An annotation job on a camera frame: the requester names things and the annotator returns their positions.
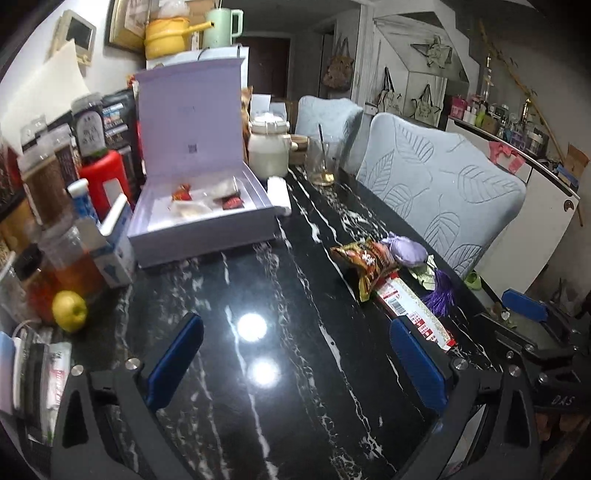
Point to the white blue carton box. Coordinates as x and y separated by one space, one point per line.
109 245

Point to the open lavender gift box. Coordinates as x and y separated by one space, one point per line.
191 134

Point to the clear jar brown contents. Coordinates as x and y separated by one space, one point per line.
44 186

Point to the clear drinking glass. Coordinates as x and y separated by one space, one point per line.
324 153

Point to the green electric kettle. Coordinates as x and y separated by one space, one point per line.
227 27

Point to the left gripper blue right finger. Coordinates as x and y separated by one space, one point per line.
424 362

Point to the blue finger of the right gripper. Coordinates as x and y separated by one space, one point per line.
524 305

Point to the yellow green apple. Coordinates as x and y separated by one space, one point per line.
69 311

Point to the red plastic stool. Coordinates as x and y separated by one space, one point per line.
106 181

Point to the black labelled food bag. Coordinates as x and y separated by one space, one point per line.
120 126

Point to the blue white tube bottle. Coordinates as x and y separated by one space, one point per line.
79 194

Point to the amber liquid bottle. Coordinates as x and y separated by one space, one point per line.
72 263

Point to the brown cereal snack packet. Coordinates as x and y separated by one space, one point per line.
372 260

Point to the beige wall intercom panel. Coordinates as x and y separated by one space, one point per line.
71 27

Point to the red white snack packet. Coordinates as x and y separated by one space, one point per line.
400 300

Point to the white ceramic lidded jar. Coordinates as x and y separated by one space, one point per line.
269 146

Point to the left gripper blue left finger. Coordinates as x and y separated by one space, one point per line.
168 360

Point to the clear plastic packet in box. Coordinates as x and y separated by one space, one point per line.
224 195

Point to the near light blue chair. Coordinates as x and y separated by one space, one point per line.
443 186

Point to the light green paper packet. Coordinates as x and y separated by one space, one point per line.
425 273

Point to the white side cabinet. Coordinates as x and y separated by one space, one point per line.
523 249

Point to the dark lidded jar with label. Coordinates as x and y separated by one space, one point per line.
88 127

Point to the white rolled tissue pack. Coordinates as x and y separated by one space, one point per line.
278 194

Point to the gold framed picture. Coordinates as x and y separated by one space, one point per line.
125 24

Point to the white foam board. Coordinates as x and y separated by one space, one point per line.
49 91

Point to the hanging brown bag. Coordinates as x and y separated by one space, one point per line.
339 74

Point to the yellow enamel pot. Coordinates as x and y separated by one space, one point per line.
169 36

